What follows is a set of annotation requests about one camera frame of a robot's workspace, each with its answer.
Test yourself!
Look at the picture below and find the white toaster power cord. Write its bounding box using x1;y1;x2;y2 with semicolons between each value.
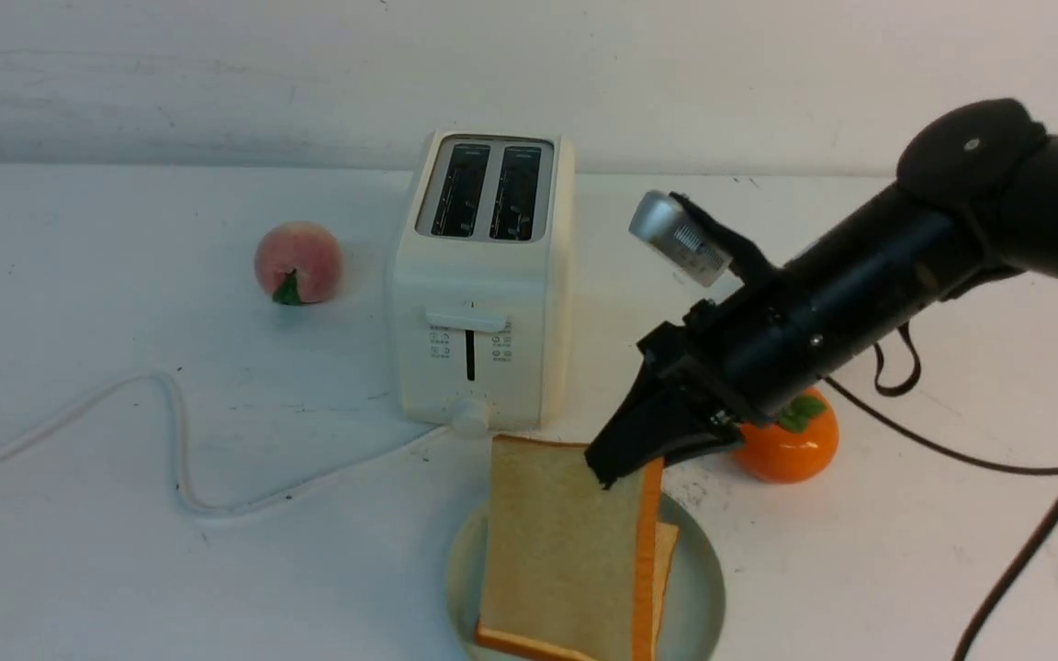
0;371;453;517

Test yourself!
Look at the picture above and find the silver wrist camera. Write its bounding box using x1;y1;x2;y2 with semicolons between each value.
630;191;732;288

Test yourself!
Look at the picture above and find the light blue round plate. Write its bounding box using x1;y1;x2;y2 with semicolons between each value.
444;494;726;660

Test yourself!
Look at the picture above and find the cream white toaster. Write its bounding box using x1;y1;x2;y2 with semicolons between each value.
385;130;576;438

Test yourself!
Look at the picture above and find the orange persimmon with green leaf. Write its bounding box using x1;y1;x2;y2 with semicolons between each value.
732;388;840;485

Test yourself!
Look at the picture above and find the pink peach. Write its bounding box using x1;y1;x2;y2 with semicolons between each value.
253;221;344;306

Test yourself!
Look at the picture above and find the black cable right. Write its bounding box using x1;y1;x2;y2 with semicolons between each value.
823;322;1058;661

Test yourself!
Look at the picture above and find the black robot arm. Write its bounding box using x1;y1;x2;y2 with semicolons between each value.
585;99;1058;486

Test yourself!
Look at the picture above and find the toasted bread slice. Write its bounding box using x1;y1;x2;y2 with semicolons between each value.
652;521;680;637
475;435;667;660

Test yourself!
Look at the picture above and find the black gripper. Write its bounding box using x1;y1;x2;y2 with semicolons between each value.
584;275;824;490

